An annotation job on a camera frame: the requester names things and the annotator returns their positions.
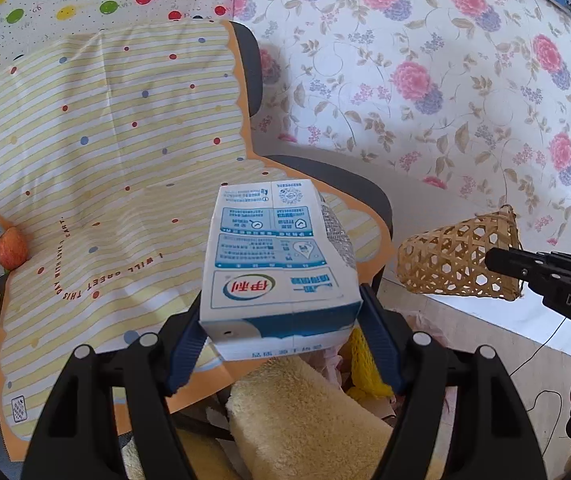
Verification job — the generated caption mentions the woven bamboo basket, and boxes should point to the woven bamboo basket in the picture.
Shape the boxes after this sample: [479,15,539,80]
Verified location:
[396,205,522,301]

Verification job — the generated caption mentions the yellow foam fruit net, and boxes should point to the yellow foam fruit net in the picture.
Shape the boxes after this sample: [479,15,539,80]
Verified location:
[342,326,394,402]

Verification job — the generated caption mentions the blue white milk carton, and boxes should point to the blue white milk carton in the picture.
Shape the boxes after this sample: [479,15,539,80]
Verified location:
[200,179,363,361]

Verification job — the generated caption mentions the red apple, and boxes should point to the red apple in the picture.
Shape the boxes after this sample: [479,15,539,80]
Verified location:
[0,226,29,271]

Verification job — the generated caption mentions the beige fluffy towel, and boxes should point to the beige fluffy towel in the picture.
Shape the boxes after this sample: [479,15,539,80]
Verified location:
[121,353,447,480]

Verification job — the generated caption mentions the striped dotted chair cover cloth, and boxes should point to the striped dotted chair cover cloth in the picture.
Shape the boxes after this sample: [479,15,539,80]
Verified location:
[0,20,392,462]

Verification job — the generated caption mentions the black floor cable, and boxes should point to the black floor cable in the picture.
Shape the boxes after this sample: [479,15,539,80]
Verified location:
[507,316,567,413]

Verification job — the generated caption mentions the floral pattern wall cloth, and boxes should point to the floral pattern wall cloth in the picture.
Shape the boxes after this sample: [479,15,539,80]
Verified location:
[234,0,571,252]

